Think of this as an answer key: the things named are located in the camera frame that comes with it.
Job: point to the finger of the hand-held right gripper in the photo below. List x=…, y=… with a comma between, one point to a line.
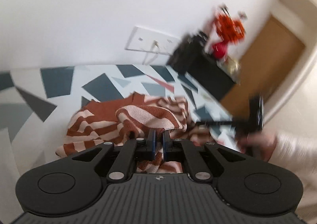
x=215, y=123

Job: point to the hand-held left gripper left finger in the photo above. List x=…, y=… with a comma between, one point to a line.
x=153, y=144

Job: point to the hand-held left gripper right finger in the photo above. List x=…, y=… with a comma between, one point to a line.
x=165, y=146

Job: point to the brown pink striped sweater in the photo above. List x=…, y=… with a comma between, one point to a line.
x=106, y=115

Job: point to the person's right hand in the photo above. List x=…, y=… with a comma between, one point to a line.
x=266, y=144

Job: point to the black cabinet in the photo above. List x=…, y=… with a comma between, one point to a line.
x=213, y=78

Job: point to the beige cup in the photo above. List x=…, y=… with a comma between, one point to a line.
x=231, y=65

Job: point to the wooden door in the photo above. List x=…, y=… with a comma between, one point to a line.
x=267, y=60

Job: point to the red vase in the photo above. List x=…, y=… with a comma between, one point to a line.
x=220, y=50

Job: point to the black water bottle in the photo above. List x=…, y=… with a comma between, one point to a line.
x=185, y=50

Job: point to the geometric printed sheet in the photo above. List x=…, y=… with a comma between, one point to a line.
x=57, y=83

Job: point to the white power wall socket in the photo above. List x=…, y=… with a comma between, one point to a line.
x=171, y=42

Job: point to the white network wall socket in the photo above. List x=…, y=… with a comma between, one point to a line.
x=161, y=47

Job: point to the white coaxial wall socket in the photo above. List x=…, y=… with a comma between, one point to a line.
x=137, y=37

